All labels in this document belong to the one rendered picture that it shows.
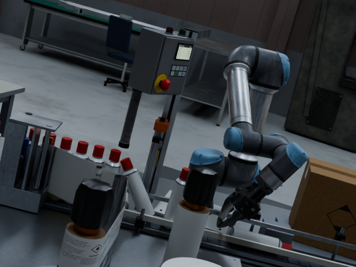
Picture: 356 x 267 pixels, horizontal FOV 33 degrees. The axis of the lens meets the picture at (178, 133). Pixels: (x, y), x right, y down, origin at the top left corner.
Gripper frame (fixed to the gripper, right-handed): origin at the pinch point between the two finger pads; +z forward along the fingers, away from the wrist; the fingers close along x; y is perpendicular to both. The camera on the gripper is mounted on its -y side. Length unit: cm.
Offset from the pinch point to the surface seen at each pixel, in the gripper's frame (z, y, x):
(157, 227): 14.6, 1.9, -14.0
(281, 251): -7.6, 3.0, 19.9
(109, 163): 10.0, 1.3, -39.1
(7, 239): 34, 36, -48
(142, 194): 10.0, 1.1, -24.7
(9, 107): 84, -184, -89
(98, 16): 89, -800, -134
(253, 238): -4.2, 1.1, 10.9
